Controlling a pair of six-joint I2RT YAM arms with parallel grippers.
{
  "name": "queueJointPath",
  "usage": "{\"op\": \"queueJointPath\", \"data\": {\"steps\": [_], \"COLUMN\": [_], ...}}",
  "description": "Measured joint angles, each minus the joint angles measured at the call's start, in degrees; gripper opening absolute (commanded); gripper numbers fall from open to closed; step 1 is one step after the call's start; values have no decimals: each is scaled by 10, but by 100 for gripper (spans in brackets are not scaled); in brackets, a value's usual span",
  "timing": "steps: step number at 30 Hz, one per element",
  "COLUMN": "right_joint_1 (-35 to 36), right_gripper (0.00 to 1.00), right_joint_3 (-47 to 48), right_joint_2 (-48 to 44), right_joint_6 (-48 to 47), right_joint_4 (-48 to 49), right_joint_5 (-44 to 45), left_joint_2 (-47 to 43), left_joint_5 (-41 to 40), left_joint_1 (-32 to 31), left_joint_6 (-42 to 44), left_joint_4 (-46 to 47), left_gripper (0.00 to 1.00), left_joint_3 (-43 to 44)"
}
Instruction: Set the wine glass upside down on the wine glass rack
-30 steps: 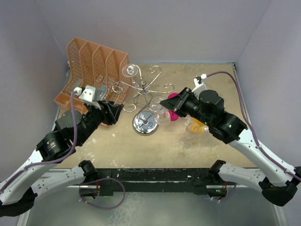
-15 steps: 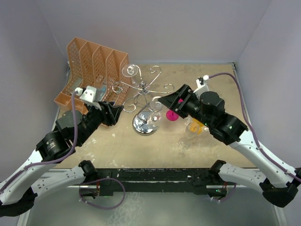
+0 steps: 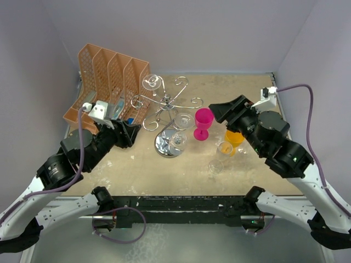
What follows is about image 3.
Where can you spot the chrome wine glass rack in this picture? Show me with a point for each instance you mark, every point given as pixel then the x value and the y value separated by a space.
pixel 164 115

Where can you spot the orange plastic file organizer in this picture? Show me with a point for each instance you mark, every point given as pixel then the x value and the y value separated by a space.
pixel 112 76

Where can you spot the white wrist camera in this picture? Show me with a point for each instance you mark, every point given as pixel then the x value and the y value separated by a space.
pixel 98 113
pixel 268 99

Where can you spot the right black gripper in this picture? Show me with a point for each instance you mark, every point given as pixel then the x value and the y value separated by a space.
pixel 221 109

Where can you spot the clear glass front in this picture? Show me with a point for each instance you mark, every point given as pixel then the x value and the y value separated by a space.
pixel 215 166

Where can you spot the clear glass behind orange goblet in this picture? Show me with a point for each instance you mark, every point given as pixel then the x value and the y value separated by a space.
pixel 242 150

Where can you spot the orange plastic goblet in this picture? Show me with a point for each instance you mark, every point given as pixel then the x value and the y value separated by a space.
pixel 235 139

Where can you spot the clear wine glass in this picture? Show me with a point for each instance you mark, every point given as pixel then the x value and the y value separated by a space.
pixel 178 141
pixel 151 82

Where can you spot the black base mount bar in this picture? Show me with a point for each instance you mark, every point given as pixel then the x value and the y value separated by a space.
pixel 230 211

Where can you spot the teal scissors in organizer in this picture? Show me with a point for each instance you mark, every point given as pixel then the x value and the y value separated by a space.
pixel 119 106

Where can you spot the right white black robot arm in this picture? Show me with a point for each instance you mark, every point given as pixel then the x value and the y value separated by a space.
pixel 266 131

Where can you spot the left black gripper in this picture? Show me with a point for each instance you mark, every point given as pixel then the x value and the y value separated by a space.
pixel 125 133

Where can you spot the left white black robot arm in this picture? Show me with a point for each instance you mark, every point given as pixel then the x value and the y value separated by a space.
pixel 26 220

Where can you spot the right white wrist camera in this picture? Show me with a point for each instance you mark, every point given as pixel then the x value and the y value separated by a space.
pixel 268 99

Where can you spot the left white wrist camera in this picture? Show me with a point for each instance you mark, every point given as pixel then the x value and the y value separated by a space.
pixel 98 113

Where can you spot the grey card in organizer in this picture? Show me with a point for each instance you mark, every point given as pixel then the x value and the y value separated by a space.
pixel 89 97

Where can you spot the pink plastic goblet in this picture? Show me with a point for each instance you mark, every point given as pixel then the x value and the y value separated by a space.
pixel 203 121

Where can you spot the small clear glass orange inside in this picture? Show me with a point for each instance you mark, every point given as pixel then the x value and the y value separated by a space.
pixel 225 148

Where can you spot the aluminium frame rails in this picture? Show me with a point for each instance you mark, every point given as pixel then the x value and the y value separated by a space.
pixel 66 202

